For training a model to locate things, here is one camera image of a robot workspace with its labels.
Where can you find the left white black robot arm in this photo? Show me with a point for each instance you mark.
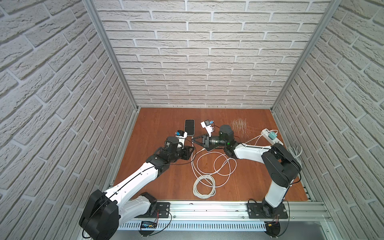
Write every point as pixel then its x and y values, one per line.
pixel 106 211

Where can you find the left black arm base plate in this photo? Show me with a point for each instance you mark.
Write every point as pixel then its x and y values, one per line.
pixel 159 210

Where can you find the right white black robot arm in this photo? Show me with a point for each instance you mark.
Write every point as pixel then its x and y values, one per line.
pixel 282 167

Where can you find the left small circuit board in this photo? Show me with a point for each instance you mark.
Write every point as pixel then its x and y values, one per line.
pixel 148 225

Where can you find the white power strip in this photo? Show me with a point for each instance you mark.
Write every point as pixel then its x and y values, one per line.
pixel 265 134

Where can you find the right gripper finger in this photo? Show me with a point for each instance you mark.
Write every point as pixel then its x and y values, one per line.
pixel 198 142
pixel 199 137

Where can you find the teal charger adapter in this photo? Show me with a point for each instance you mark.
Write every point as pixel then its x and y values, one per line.
pixel 272 135

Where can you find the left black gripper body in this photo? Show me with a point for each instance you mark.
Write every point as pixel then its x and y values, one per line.
pixel 186 151

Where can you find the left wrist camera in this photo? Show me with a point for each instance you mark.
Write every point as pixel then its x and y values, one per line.
pixel 181 136

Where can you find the aluminium front rail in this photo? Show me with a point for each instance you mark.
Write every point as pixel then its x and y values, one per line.
pixel 188 211

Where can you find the black phone pink case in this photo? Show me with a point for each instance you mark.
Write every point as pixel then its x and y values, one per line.
pixel 190 127

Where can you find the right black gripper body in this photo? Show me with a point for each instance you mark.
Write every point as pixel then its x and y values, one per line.
pixel 204 141

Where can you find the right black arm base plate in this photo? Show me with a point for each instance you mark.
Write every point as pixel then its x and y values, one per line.
pixel 263 210

